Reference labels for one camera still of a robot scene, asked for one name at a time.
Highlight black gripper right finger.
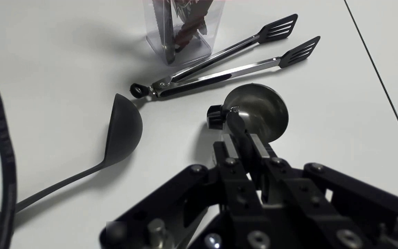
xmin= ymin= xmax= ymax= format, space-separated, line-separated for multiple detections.
xmin=249 ymin=133 xmax=319 ymax=208

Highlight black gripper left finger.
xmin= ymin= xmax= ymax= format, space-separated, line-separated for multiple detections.
xmin=213 ymin=142 xmax=258 ymax=208

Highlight clear plastic utensil holder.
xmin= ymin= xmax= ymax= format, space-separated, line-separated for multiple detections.
xmin=142 ymin=0 xmax=225 ymax=65

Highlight steel spoon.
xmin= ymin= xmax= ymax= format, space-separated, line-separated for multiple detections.
xmin=224 ymin=83 xmax=289 ymax=143

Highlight metal tongs black tips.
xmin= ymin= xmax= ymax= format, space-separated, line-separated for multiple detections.
xmin=130 ymin=14 xmax=321 ymax=101

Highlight black plastic ladle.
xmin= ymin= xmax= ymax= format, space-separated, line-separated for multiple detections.
xmin=0 ymin=95 xmax=142 ymax=233

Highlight brown handled utensil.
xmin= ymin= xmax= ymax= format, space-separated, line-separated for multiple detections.
xmin=173 ymin=0 xmax=213 ymax=53

